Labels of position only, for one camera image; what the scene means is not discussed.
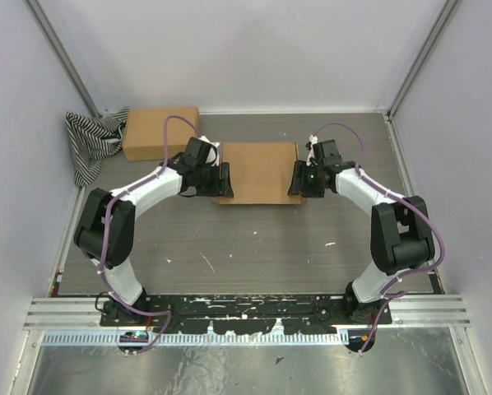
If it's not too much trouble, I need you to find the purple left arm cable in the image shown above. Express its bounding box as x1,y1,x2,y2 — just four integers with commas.
99,115,204,356

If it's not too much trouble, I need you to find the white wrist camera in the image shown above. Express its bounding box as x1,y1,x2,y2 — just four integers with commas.
305,134,318,166
199,136,220,166

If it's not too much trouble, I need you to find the brown cardboard box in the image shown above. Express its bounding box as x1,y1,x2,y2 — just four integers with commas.
123,107,199,161

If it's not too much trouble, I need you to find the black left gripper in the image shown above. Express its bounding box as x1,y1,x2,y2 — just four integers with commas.
197,162,234,198

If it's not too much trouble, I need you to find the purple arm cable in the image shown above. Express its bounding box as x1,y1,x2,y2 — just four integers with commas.
309,122,447,356
99,115,204,356

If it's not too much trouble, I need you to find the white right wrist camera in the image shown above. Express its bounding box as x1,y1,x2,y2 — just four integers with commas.
305,134,318,166

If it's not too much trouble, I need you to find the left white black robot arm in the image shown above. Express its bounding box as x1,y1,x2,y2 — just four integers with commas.
73,136,234,327

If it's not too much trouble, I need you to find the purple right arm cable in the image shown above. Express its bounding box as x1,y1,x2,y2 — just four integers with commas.
309,122,447,356

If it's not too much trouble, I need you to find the aluminium front rail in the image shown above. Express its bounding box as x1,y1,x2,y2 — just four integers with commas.
24,294,470,333

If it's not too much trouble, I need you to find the left aluminium corner post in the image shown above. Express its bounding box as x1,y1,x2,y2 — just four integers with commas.
24,0,109,117

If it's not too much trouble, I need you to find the slotted grey cable duct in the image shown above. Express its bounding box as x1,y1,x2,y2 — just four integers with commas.
41,330,349,347

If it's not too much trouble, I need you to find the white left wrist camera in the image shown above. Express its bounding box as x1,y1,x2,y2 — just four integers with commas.
199,136,220,166

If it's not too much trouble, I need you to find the right aluminium corner post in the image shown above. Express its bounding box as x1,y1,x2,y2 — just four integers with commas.
386,0,462,122

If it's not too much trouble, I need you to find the aluminium corner post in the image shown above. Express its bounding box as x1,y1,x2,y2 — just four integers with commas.
386,0,462,122
24,0,109,117

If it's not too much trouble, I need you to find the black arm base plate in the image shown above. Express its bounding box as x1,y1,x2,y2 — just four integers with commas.
97,294,392,335

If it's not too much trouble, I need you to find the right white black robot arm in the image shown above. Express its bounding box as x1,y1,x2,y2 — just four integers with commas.
288,135,435,325

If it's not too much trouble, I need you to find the black white striped cloth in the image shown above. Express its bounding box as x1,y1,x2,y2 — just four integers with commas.
64,108,130,188

